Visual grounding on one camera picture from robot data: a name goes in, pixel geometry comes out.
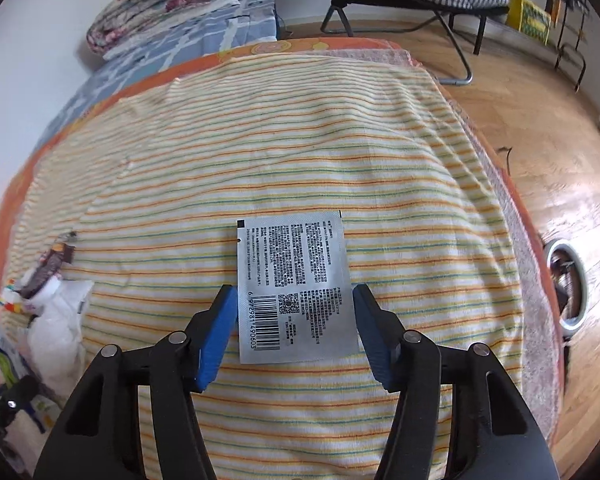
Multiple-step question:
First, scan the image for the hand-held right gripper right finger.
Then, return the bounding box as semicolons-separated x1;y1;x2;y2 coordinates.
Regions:
351;283;563;480

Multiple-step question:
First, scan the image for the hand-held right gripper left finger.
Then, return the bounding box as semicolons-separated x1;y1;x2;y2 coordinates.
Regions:
32;284;239;480

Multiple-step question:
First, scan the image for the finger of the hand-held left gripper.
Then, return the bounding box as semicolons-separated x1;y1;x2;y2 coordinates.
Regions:
0;375;40;441

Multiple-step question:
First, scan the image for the white tissue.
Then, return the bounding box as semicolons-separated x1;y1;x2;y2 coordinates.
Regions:
27;277;96;401

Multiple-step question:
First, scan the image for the silver printed sachet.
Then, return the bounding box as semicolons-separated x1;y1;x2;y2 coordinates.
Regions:
234;208;359;365

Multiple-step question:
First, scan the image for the dark brown candy wrapper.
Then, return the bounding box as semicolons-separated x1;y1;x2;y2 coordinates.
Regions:
19;232;78;298

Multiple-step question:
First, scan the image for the green yellow packet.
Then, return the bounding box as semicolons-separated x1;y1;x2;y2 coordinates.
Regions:
0;332;66;433

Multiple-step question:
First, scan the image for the white rainbow dotted packet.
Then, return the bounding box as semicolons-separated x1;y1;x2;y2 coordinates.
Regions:
0;282;33;317

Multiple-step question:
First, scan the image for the orange patterned bedsheet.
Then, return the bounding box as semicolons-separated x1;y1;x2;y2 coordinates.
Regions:
0;36;566;411

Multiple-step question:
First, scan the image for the yellow striped towel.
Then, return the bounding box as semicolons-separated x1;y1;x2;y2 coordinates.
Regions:
0;52;523;480

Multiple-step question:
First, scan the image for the round white container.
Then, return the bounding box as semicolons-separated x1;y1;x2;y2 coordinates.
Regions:
542;239;590;333

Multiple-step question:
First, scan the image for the blue plaid sheet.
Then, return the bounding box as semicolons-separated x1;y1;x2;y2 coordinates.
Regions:
45;0;278;136

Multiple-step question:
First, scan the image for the black folding chair striped cushion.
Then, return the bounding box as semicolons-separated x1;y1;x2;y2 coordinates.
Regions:
316;0;511;86

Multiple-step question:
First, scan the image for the folded floral quilt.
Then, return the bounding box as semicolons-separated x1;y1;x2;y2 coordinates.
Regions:
86;0;238;56

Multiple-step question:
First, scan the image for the yellow green patterned box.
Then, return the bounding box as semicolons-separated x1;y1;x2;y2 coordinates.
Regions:
507;0;553;46

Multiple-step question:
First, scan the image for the black metal rack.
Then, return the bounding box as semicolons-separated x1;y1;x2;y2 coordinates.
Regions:
530;0;593;93

